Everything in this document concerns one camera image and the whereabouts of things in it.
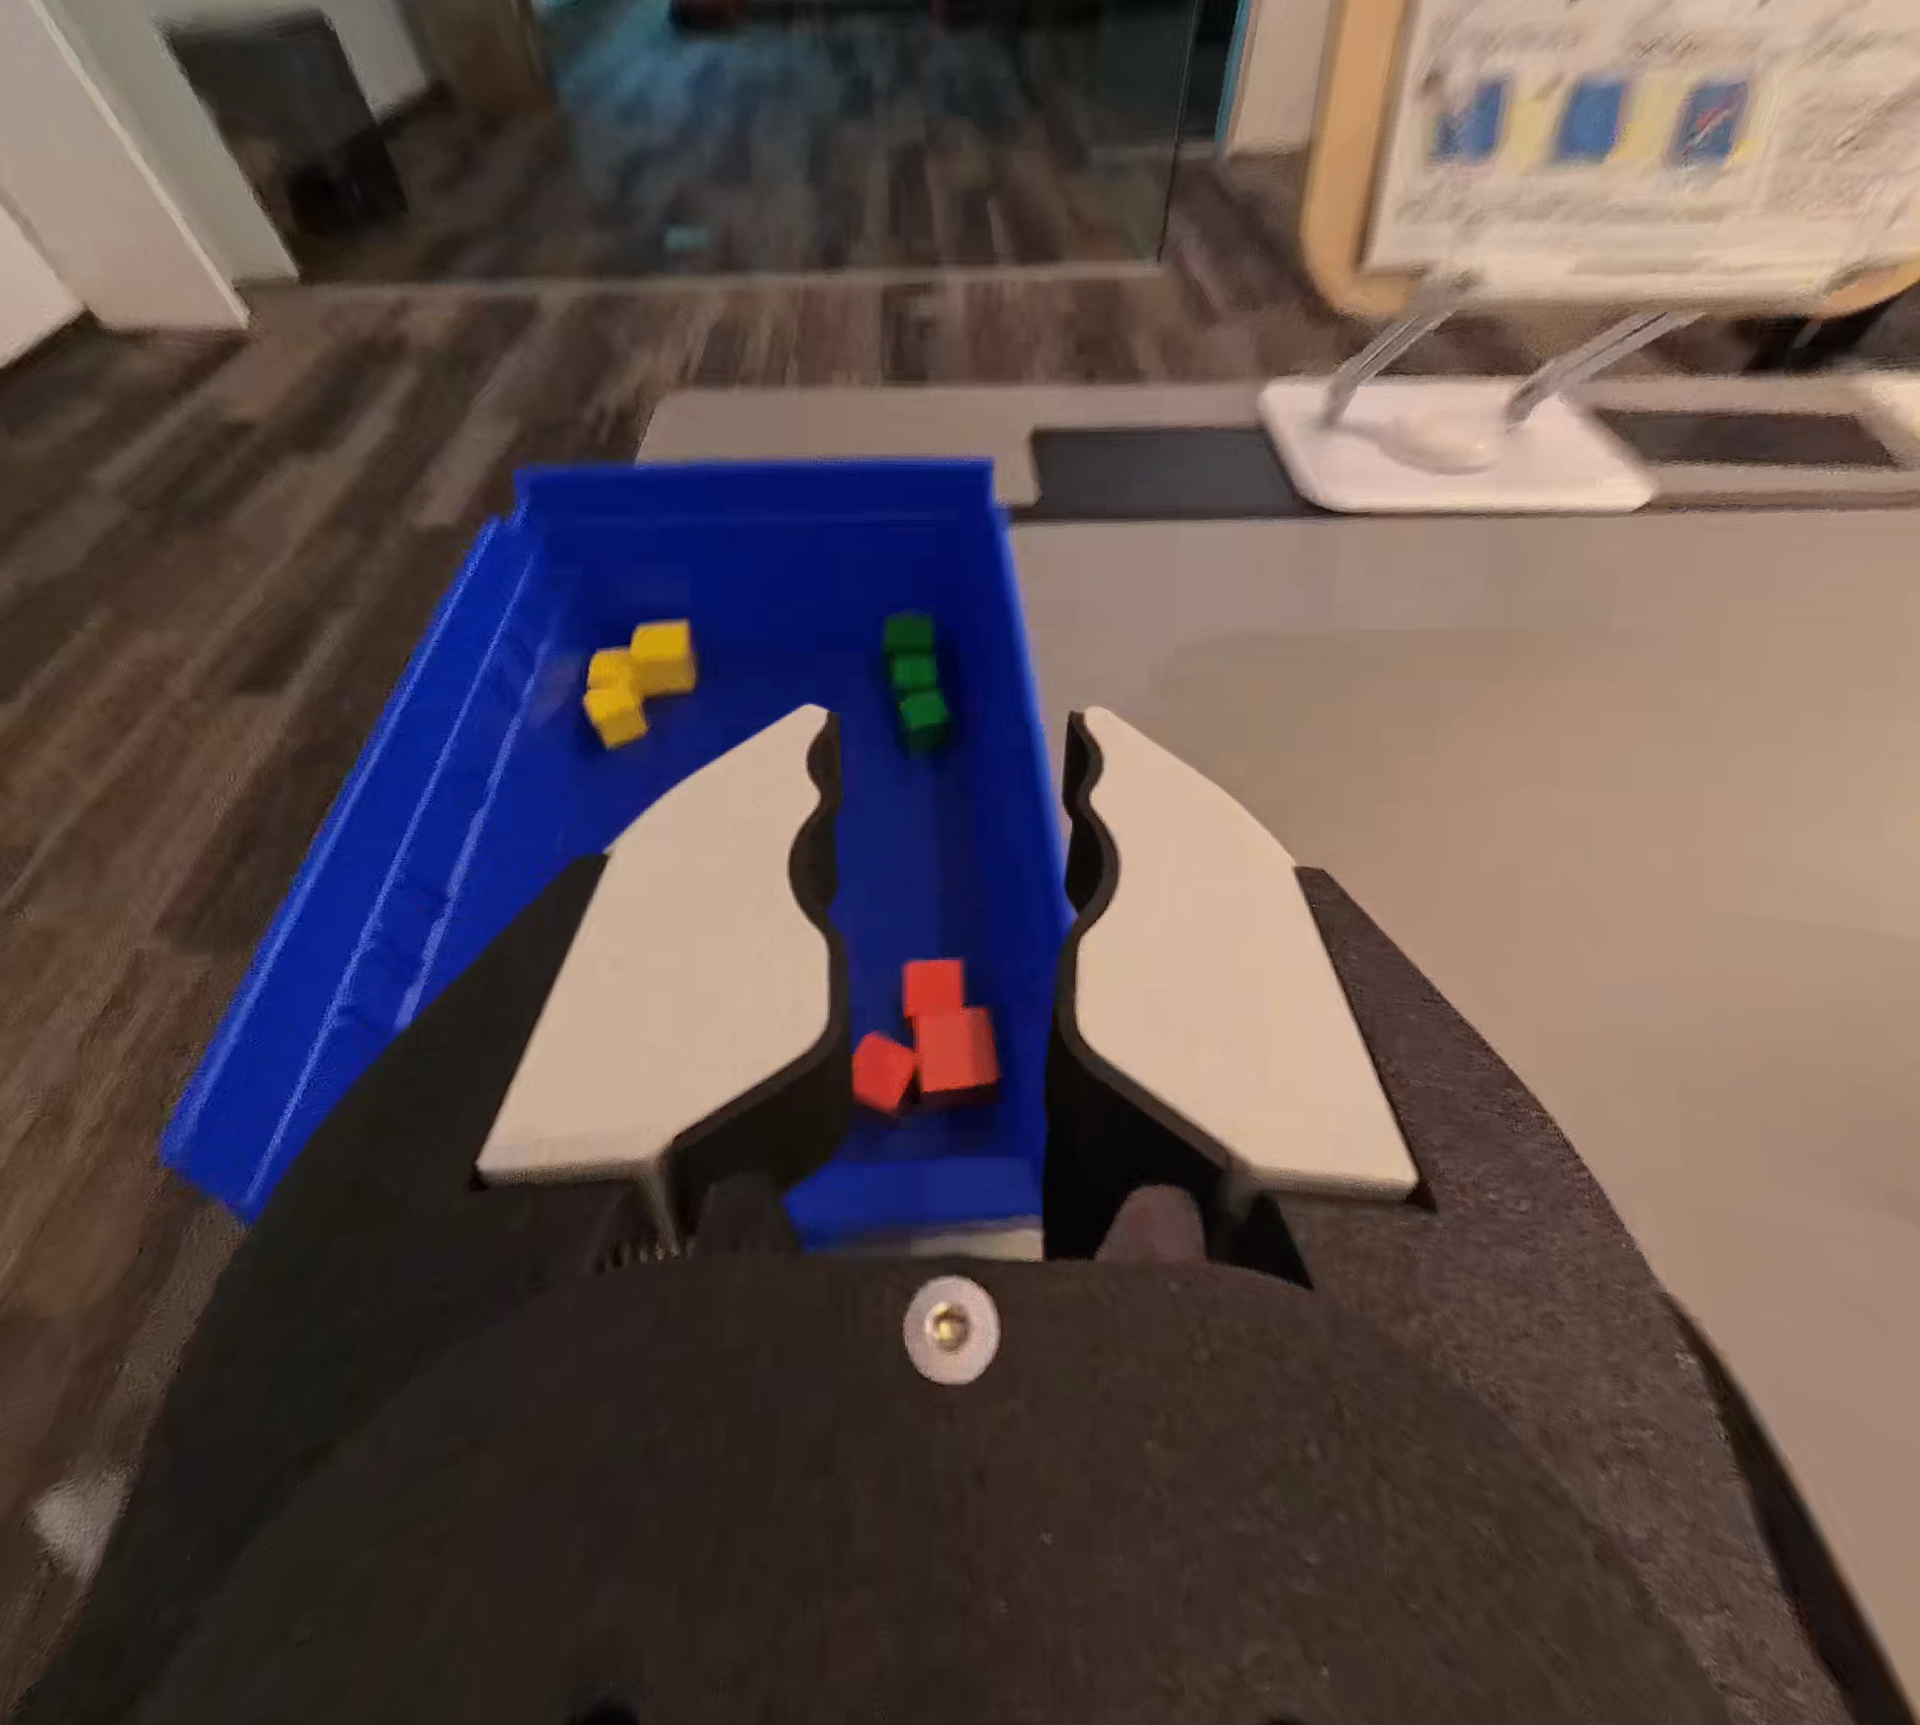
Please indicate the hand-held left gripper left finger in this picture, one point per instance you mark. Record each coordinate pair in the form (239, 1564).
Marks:
(673, 977)

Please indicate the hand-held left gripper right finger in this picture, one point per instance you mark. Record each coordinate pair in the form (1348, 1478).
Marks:
(1232, 989)

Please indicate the red wooden cube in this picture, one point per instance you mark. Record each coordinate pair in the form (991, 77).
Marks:
(884, 1073)
(956, 1053)
(932, 986)

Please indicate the blue plastic bin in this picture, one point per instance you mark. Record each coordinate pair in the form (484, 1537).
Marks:
(750, 569)

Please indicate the dark low cabinet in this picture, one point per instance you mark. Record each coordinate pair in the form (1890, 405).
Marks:
(286, 120)

